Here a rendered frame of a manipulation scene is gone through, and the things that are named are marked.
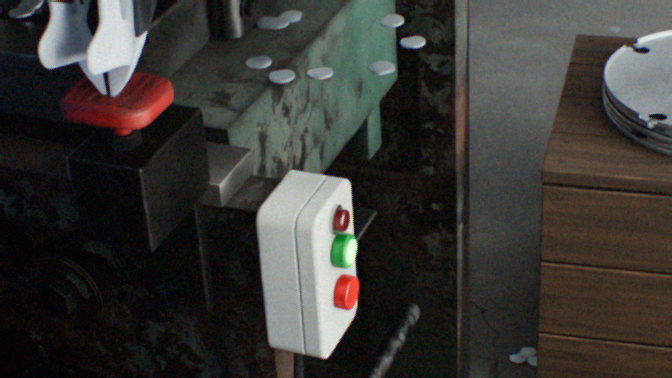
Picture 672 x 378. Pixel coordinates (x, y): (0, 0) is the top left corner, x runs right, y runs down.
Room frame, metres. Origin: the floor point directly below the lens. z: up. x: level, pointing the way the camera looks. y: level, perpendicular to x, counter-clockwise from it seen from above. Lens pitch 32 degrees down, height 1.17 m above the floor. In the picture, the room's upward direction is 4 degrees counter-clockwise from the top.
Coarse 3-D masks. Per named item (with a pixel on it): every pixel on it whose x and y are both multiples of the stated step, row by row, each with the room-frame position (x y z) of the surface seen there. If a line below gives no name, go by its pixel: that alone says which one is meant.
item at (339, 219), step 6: (336, 204) 0.88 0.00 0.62; (336, 210) 0.88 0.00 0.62; (342, 210) 0.88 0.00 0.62; (348, 210) 0.88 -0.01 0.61; (330, 216) 0.87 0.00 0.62; (336, 216) 0.87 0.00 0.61; (342, 216) 0.87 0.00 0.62; (348, 216) 0.88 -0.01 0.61; (330, 222) 0.87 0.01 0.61; (336, 222) 0.87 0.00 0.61; (342, 222) 0.87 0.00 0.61; (348, 222) 0.88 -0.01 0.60; (330, 228) 0.87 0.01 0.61; (336, 228) 0.87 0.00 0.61; (342, 228) 0.87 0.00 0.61; (336, 234) 0.87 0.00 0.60
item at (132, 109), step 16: (80, 80) 0.86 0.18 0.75; (144, 80) 0.85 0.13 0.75; (160, 80) 0.85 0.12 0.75; (64, 96) 0.84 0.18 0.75; (80, 96) 0.84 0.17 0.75; (96, 96) 0.84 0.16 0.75; (128, 96) 0.83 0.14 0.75; (144, 96) 0.83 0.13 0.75; (160, 96) 0.83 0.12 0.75; (64, 112) 0.83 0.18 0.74; (80, 112) 0.82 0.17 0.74; (96, 112) 0.82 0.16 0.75; (112, 112) 0.81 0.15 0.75; (128, 112) 0.81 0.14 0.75; (144, 112) 0.81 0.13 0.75; (160, 112) 0.83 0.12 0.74; (112, 128) 0.81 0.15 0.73; (128, 128) 0.81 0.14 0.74
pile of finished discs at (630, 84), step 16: (624, 48) 1.58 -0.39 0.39; (640, 48) 1.60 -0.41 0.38; (656, 48) 1.58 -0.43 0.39; (608, 64) 1.54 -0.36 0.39; (624, 64) 1.54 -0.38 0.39; (640, 64) 1.54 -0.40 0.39; (656, 64) 1.54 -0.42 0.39; (608, 80) 1.50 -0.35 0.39; (624, 80) 1.50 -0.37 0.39; (640, 80) 1.50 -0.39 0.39; (656, 80) 1.49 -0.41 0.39; (608, 96) 1.49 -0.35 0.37; (624, 96) 1.46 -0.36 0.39; (640, 96) 1.45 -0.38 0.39; (656, 96) 1.45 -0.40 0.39; (608, 112) 1.47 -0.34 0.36; (624, 112) 1.43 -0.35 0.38; (640, 112) 1.41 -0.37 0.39; (656, 112) 1.41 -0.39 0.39; (624, 128) 1.42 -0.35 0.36; (640, 128) 1.40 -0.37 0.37; (656, 128) 1.40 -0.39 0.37; (656, 144) 1.38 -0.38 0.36
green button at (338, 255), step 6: (342, 234) 0.88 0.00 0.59; (348, 234) 0.88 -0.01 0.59; (336, 240) 0.87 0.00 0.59; (342, 240) 0.87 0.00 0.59; (348, 240) 0.87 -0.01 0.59; (336, 246) 0.87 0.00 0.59; (342, 246) 0.87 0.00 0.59; (330, 252) 0.87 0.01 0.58; (336, 252) 0.86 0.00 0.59; (342, 252) 0.86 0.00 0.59; (330, 258) 0.87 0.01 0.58; (336, 258) 0.86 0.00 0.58; (342, 258) 0.86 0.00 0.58; (336, 264) 0.86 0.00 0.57; (342, 264) 0.86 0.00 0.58; (348, 264) 0.87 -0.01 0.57
